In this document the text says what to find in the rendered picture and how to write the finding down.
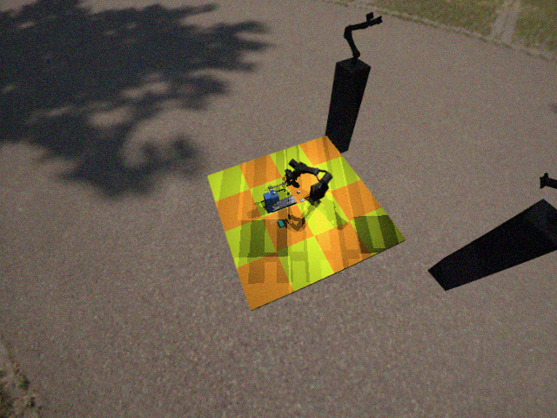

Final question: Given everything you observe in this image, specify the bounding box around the dark blue arbor press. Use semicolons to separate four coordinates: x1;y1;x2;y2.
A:
263;180;297;213

